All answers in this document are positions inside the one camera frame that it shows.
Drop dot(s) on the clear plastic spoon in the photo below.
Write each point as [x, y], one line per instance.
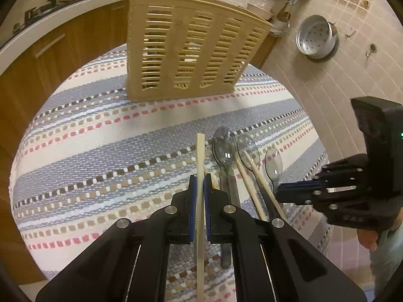
[250, 146]
[225, 148]
[273, 163]

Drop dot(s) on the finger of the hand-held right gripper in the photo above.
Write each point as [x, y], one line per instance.
[302, 185]
[299, 196]

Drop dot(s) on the beige plastic utensil basket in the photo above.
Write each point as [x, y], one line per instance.
[176, 93]

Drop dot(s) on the striped woven table mat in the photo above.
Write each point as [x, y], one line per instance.
[126, 151]

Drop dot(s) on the white kitchen countertop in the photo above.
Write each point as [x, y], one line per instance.
[22, 47]

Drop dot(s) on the person's right hand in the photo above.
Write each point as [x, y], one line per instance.
[367, 240]

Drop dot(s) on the beige bowl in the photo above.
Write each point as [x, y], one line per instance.
[259, 9]

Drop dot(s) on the person's light grey clothing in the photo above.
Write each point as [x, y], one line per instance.
[388, 258]

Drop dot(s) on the round metal steamer tray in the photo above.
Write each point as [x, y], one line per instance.
[314, 37]

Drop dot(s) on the black gas stove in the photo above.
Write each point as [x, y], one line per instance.
[41, 12]

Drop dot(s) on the hanging metal ladle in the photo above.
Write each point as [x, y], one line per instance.
[280, 26]

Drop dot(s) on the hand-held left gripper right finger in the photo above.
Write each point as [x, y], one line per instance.
[207, 201]

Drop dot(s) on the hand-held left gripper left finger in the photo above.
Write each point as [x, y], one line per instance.
[193, 201]

